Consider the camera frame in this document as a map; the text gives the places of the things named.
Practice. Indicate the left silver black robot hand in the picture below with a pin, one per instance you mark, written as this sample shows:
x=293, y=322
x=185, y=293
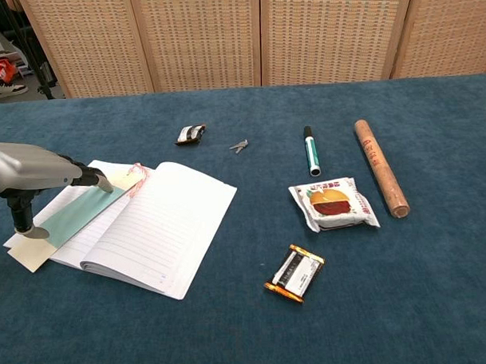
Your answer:
x=27, y=167

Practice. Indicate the blue cream bookmark pink tassel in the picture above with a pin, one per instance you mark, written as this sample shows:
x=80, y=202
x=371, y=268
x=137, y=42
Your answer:
x=80, y=211

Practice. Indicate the black white sneaker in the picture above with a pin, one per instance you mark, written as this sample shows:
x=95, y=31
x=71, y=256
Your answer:
x=8, y=89

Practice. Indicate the black tripod stand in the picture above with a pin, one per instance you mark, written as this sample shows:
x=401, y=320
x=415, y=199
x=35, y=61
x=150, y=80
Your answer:
x=45, y=79

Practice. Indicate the orange bag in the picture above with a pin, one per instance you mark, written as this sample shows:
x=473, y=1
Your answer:
x=5, y=70

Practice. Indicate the open lined white notebook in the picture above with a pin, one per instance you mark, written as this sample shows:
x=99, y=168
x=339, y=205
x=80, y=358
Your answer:
x=169, y=232

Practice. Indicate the crumpled black white wrapper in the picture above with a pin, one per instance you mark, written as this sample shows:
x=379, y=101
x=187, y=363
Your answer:
x=189, y=134

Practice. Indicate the small silver keys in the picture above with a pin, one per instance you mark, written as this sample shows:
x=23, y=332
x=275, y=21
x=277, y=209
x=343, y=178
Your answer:
x=238, y=146

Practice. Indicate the wicker wooden folding screen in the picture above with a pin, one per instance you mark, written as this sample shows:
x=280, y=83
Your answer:
x=202, y=39

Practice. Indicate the green white marker pen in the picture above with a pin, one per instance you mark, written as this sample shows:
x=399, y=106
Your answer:
x=311, y=151

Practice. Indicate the orange-ended battery pack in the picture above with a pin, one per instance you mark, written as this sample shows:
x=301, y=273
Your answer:
x=296, y=274

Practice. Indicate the white snack cake packet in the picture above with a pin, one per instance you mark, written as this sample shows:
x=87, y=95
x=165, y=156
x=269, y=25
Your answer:
x=331, y=205

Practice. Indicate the brown wooden rolling pin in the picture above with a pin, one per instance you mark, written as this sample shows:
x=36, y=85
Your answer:
x=380, y=167

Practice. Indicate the blue carpet table mat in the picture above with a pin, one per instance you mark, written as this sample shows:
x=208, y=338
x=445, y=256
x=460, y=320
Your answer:
x=430, y=283

